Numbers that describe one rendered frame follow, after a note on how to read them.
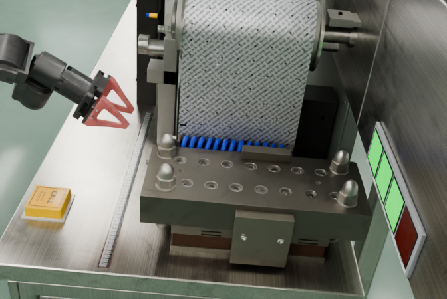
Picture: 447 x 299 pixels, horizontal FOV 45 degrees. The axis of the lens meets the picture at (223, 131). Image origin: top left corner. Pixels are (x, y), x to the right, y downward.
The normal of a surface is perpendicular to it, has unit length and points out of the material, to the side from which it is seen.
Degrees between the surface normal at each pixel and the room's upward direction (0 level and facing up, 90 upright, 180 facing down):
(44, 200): 0
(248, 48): 90
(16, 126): 0
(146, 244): 0
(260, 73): 90
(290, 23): 60
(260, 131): 90
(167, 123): 90
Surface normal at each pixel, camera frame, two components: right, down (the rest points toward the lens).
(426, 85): -1.00, -0.09
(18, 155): 0.08, -0.84
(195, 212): -0.04, 0.53
